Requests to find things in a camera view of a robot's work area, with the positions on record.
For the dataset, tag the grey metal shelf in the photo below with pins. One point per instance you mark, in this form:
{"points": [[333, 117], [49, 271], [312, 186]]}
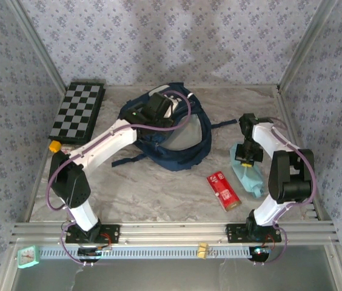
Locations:
{"points": [[174, 276]]}

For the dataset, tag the small circuit board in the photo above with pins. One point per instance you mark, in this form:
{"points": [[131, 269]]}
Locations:
{"points": [[260, 253], [90, 251]]}

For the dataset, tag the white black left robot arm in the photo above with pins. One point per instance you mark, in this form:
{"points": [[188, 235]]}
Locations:
{"points": [[104, 145]]}

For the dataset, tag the yellow binder clip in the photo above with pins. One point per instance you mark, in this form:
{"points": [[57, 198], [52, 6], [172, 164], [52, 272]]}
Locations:
{"points": [[202, 250]]}

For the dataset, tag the slotted aluminium table rail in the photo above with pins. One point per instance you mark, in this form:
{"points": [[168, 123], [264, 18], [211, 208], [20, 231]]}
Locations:
{"points": [[283, 103]]}

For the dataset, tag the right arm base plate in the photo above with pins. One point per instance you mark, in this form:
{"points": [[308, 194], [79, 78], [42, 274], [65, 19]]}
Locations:
{"points": [[234, 233]]}

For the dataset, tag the black grey chessboard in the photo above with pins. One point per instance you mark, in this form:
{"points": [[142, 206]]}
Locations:
{"points": [[77, 112]]}

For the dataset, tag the teal alarm clock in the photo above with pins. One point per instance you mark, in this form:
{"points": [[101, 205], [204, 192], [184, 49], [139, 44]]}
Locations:
{"points": [[28, 257]]}

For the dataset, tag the navy student backpack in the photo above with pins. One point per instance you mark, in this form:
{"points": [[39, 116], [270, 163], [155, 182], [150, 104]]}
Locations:
{"points": [[202, 139]]}

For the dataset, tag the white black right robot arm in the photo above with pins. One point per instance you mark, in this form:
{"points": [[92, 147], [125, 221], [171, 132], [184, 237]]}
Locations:
{"points": [[265, 133]]}

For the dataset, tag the long aluminium frame rail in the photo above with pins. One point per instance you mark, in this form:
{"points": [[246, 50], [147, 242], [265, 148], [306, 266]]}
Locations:
{"points": [[174, 230]]}

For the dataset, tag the light blue cloth pouch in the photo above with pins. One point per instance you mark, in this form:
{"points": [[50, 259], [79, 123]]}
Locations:
{"points": [[251, 179]]}

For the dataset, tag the red carton box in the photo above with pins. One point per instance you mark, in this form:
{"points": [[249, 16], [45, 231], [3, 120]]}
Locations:
{"points": [[224, 191]]}

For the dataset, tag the aluminium frame post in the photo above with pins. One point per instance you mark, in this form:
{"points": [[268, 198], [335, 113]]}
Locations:
{"points": [[37, 45], [304, 45]]}

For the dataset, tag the small yellow block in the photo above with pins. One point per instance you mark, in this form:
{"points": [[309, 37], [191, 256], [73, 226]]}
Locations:
{"points": [[55, 146]]}

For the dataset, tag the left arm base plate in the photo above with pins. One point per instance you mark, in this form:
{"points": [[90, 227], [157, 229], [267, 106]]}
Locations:
{"points": [[111, 233]]}

